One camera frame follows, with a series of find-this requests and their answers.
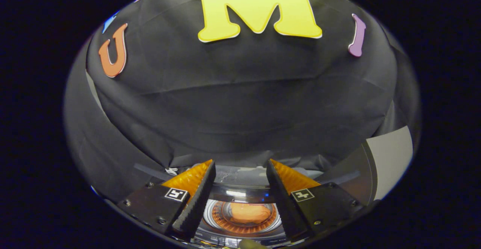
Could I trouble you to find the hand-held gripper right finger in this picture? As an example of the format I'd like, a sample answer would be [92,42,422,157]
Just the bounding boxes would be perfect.
[266,158,364,242]

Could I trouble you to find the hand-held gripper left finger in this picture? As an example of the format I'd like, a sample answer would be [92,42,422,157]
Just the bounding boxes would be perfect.
[116,159,217,241]

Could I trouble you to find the orange polo shirt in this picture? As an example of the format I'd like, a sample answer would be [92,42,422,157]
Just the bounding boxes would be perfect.
[229,203,272,224]

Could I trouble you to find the grey washing machine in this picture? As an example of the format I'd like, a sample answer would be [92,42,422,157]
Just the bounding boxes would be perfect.
[169,163,327,247]

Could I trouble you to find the black backdrop cloth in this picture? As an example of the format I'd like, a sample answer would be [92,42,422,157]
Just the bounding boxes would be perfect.
[63,0,421,204]

